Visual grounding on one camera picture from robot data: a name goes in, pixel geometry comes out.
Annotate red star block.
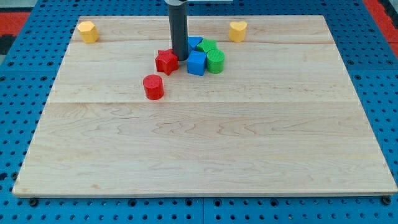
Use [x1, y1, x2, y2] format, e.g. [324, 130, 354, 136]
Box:
[155, 49, 179, 75]

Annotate green star block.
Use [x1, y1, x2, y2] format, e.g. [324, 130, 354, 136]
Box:
[196, 38, 217, 53]

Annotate yellow heart block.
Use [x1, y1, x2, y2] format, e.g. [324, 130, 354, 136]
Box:
[228, 21, 248, 42]

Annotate blue cube block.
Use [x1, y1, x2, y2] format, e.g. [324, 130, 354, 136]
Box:
[187, 50, 206, 76]

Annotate red cylinder block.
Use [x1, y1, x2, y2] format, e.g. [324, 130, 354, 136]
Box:
[143, 74, 164, 100]

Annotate green cylinder block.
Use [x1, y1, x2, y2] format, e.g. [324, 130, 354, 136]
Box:
[206, 49, 225, 74]

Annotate blue triangle block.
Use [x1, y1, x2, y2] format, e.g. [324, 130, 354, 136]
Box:
[188, 36, 203, 53]

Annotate light wooden board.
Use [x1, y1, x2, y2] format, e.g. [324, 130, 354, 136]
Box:
[12, 16, 397, 198]

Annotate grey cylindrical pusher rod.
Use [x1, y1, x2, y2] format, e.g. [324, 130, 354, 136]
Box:
[166, 0, 188, 61]

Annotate yellow hexagon block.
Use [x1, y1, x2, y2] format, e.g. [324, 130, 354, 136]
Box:
[77, 21, 100, 44]

